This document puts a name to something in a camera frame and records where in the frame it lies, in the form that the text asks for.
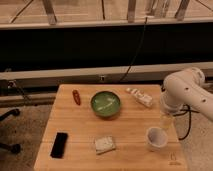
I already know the white sponge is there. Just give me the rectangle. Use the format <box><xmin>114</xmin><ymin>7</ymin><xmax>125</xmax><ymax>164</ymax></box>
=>
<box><xmin>94</xmin><ymin>136</ymin><xmax>116</xmax><ymax>155</ymax></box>

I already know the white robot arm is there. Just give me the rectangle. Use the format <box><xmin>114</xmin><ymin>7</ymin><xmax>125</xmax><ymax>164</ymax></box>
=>
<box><xmin>159</xmin><ymin>67</ymin><xmax>213</xmax><ymax>130</ymax></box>

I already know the green ceramic bowl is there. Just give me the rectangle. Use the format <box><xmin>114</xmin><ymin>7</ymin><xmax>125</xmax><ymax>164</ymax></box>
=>
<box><xmin>90</xmin><ymin>91</ymin><xmax>121</xmax><ymax>118</ymax></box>

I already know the white paper cup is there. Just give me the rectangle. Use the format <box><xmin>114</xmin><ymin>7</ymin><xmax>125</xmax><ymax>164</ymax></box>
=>
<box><xmin>146</xmin><ymin>127</ymin><xmax>168</xmax><ymax>151</ymax></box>

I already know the wooden table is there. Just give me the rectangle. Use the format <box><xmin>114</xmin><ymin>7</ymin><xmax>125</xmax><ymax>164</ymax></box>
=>
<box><xmin>34</xmin><ymin>84</ymin><xmax>188</xmax><ymax>171</ymax></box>

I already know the red chili pepper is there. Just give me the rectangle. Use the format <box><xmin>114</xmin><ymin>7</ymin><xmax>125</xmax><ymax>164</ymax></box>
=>
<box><xmin>72</xmin><ymin>90</ymin><xmax>81</xmax><ymax>106</ymax></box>

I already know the black rectangular block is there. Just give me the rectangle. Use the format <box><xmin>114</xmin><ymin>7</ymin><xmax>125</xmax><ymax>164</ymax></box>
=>
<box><xmin>50</xmin><ymin>132</ymin><xmax>68</xmax><ymax>158</ymax></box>

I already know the black office chair base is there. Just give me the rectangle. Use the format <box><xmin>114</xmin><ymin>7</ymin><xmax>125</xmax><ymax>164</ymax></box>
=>
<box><xmin>0</xmin><ymin>108</ymin><xmax>22</xmax><ymax>155</ymax></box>

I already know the black hanging cable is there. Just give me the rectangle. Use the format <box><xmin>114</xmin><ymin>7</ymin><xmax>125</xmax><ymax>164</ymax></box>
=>
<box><xmin>118</xmin><ymin>16</ymin><xmax>149</xmax><ymax>82</ymax></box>

